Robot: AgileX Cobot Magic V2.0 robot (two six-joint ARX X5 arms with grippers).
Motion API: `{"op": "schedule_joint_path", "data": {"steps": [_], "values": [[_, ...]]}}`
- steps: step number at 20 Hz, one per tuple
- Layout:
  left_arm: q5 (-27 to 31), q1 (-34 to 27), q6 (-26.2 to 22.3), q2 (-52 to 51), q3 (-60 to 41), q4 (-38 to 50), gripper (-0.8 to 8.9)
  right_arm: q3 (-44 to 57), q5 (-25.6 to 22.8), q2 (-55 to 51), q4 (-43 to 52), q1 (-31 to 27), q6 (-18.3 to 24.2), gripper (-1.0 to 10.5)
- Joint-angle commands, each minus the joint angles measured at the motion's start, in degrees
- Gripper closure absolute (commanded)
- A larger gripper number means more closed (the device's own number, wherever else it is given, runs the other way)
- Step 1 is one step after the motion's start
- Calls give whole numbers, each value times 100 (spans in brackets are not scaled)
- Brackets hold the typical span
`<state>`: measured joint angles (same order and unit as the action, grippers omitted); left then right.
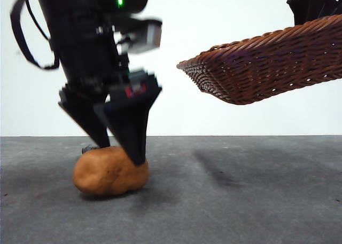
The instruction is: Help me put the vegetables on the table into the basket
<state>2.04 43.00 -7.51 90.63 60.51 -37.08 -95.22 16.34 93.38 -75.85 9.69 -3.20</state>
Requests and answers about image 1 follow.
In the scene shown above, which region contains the purple eggplant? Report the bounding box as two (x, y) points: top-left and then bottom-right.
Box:
(81, 144), (99, 154)

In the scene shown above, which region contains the brown potato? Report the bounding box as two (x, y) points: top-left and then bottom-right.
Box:
(72, 145), (150, 196)

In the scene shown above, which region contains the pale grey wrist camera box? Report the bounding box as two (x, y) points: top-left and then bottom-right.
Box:
(125, 19), (163, 54)

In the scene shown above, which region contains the black cable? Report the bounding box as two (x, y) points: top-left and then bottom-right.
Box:
(10, 0), (60, 70)

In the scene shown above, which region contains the brown wicker basket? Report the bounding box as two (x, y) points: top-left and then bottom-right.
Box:
(176, 14), (342, 106)

